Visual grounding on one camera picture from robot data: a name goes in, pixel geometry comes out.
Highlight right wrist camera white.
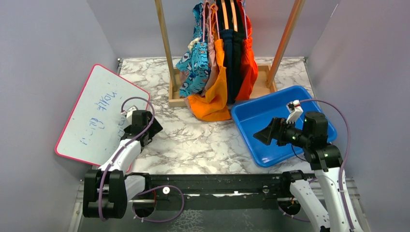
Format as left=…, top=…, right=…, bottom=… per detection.
left=286, top=100, right=303, bottom=124

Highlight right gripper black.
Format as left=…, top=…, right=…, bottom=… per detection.
left=254, top=116, right=311, bottom=148

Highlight black shorts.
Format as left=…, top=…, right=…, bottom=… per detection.
left=232, top=0, right=245, bottom=100

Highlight orange hanger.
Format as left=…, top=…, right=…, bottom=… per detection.
left=221, top=0, right=238, bottom=32

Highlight pink hanger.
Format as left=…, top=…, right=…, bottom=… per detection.
left=204, top=0, right=220, bottom=44

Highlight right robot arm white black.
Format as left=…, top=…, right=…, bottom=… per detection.
left=253, top=111, right=363, bottom=232

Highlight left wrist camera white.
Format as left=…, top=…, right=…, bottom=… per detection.
left=121, top=105, right=138, bottom=124

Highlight red-orange shorts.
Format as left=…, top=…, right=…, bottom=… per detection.
left=236, top=0, right=258, bottom=101

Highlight pink beige shorts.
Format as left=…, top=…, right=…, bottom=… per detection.
left=179, top=0, right=220, bottom=98

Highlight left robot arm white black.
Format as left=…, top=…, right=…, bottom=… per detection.
left=83, top=109, right=162, bottom=221

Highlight wooden clothes rack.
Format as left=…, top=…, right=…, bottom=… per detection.
left=154, top=0, right=307, bottom=108

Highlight orange shorts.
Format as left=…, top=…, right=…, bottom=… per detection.
left=187, top=3, right=232, bottom=122

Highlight whiteboard with pink frame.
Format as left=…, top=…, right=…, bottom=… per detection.
left=55, top=64, right=150, bottom=166

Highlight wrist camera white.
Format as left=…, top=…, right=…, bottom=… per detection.
left=286, top=100, right=303, bottom=124
left=121, top=105, right=138, bottom=124

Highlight navy shorts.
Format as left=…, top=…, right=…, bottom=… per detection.
left=216, top=0, right=235, bottom=104

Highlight black mounting rail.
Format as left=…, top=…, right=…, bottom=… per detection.
left=86, top=171, right=321, bottom=212

